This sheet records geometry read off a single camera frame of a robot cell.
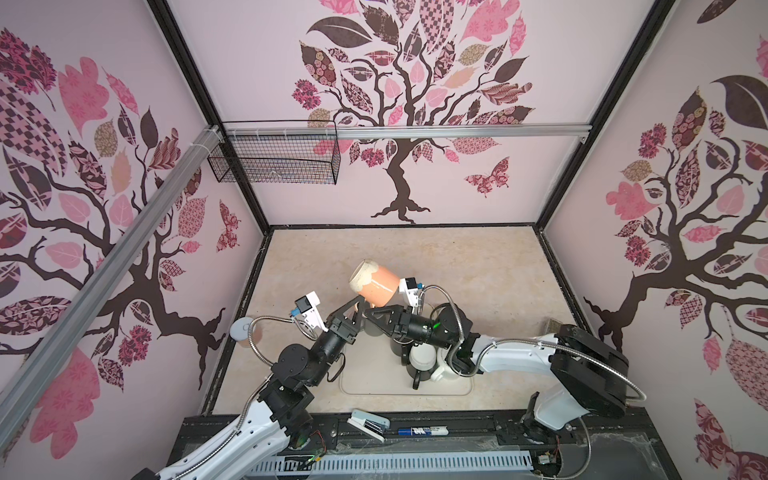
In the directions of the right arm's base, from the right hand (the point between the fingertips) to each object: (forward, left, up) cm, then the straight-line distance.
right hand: (369, 312), depth 65 cm
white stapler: (-17, +1, -27) cm, 32 cm away
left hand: (+2, 0, 0) cm, 2 cm away
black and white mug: (-5, -13, -19) cm, 23 cm away
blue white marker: (-19, -12, -26) cm, 35 cm away
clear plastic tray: (-3, +1, -27) cm, 27 cm away
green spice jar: (+8, -53, -25) cm, 59 cm away
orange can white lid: (+6, +41, -23) cm, 48 cm away
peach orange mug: (+4, -2, +5) cm, 7 cm away
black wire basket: (+55, +30, +7) cm, 63 cm away
